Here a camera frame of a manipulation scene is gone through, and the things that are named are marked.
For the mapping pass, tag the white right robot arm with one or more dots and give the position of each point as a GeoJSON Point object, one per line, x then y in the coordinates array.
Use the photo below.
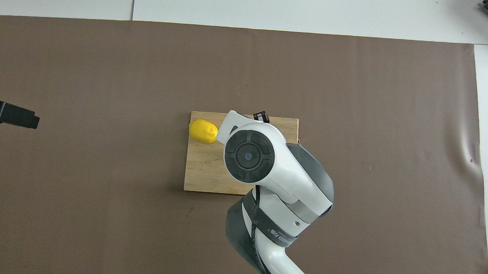
{"type": "Point", "coordinates": [284, 167]}

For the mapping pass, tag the yellow lemon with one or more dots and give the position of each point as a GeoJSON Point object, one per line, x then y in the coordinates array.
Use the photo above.
{"type": "Point", "coordinates": [203, 131]}

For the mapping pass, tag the wooden cutting board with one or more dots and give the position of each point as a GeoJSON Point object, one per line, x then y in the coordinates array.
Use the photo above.
{"type": "Point", "coordinates": [203, 172]}

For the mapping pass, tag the brown paper table mat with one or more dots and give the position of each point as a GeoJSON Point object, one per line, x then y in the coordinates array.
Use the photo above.
{"type": "Point", "coordinates": [107, 65]}

